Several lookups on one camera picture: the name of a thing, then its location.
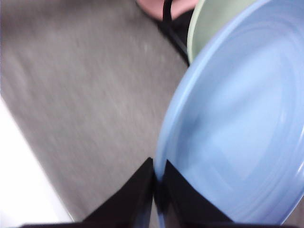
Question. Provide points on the light green plate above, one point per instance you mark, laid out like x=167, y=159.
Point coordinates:
x=209, y=28

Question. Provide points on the pink plate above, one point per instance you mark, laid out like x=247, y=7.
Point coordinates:
x=152, y=7

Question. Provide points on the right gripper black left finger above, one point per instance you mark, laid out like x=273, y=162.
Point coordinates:
x=123, y=202

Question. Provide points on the black plastic dish rack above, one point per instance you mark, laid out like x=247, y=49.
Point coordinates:
x=173, y=33

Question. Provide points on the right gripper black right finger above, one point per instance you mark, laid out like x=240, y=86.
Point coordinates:
x=185, y=204

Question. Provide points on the blue plate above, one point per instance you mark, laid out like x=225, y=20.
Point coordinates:
x=237, y=118

